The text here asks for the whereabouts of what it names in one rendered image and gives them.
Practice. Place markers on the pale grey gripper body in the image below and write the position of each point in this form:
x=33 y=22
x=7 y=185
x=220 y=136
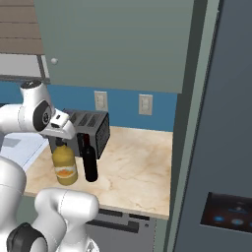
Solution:
x=60 y=131

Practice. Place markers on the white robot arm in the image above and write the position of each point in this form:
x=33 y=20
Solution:
x=29 y=114

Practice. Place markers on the yellow juice bottle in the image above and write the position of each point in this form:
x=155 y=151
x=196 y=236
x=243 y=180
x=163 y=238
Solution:
x=65 y=167

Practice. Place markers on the dark wine bottle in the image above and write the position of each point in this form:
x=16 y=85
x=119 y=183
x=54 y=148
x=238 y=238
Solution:
x=90 y=164

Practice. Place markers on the black and silver toaster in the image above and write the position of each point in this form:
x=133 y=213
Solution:
x=95 y=126

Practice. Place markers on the pale grey hob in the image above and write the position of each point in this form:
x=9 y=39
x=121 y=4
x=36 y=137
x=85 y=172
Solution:
x=23 y=149

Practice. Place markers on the white round cupboard knob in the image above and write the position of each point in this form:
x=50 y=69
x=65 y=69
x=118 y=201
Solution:
x=54 y=61

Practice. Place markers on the white range hood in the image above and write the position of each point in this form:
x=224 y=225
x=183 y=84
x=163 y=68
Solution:
x=19 y=65

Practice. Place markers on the grey-green cupboard door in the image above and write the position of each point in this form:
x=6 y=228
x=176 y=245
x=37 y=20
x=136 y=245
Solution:
x=118 y=42

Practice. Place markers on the grey dishwasher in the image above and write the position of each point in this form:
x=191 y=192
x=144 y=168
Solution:
x=121 y=233

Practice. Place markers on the grey-green tall side panel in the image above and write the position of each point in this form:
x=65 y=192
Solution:
x=187 y=131

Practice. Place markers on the dark grey fridge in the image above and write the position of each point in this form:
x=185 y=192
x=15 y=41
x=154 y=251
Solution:
x=223 y=131

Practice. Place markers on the white wall socket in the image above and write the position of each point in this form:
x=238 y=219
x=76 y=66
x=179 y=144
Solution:
x=101 y=100
x=145 y=104

